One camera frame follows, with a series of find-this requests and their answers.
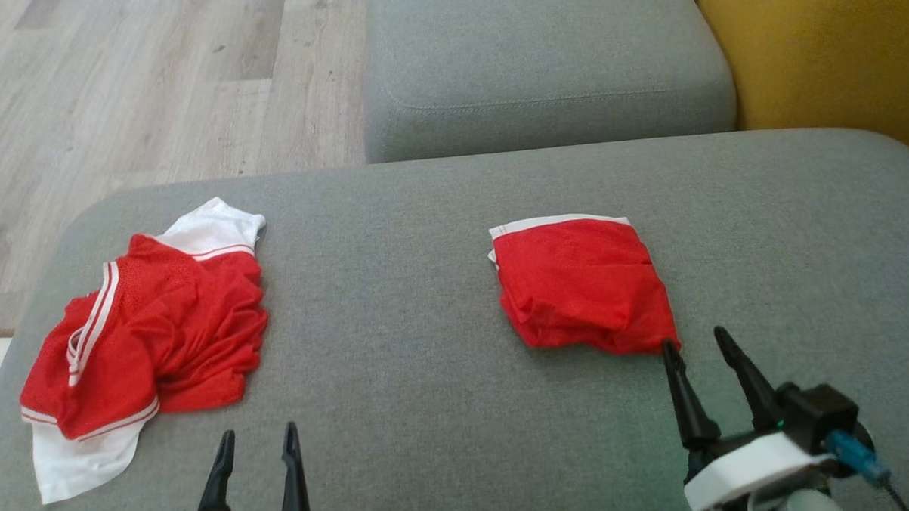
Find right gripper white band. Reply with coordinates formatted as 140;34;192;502
660;322;839;511

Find red jersey shirt white sleeves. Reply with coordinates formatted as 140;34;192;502
12;195;277;506

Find red mesh shorts white trim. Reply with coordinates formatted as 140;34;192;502
487;210;683;361

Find large grey sofa seat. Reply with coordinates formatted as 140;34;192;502
0;124;909;511

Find mustard yellow cushion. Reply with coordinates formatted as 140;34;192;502
694;0;909;175

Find small grey sofa cushion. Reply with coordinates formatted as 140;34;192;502
359;0;740;166

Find right camera cable blue plug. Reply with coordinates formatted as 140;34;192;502
822;426;909;511

